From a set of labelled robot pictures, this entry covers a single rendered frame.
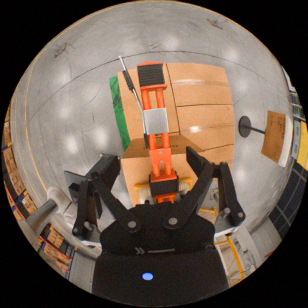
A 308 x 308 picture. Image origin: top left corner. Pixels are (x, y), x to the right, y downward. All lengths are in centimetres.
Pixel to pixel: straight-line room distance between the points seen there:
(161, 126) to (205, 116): 70
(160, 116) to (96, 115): 133
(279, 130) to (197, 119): 112
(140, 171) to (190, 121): 58
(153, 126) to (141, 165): 25
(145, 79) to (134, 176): 42
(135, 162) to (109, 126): 106
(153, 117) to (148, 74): 12
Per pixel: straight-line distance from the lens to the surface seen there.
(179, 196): 60
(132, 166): 52
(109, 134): 152
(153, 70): 32
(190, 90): 94
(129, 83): 31
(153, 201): 60
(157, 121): 30
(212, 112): 101
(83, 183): 16
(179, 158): 51
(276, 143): 153
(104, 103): 153
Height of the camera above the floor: 140
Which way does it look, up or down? 70 degrees down
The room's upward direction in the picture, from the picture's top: 173 degrees clockwise
